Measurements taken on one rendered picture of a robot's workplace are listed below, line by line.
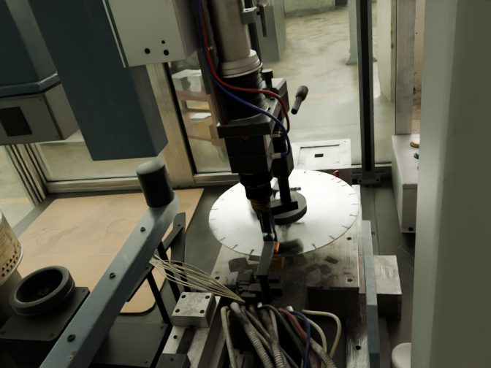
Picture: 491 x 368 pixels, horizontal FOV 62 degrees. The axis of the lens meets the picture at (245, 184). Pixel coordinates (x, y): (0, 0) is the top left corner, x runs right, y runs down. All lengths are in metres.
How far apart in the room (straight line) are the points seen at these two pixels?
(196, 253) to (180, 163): 0.40
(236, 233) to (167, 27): 0.47
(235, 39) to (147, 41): 0.12
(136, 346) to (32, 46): 0.57
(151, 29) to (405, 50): 0.83
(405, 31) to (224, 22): 0.72
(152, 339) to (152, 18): 0.60
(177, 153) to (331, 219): 0.73
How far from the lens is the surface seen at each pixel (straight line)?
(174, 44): 0.54
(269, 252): 0.75
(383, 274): 0.93
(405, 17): 1.22
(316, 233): 0.83
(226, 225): 0.89
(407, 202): 1.10
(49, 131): 0.77
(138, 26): 0.55
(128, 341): 0.91
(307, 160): 1.20
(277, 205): 0.81
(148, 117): 0.60
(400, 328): 0.93
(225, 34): 0.59
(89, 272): 1.26
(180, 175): 1.49
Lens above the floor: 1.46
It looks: 30 degrees down
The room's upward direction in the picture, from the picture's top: 11 degrees counter-clockwise
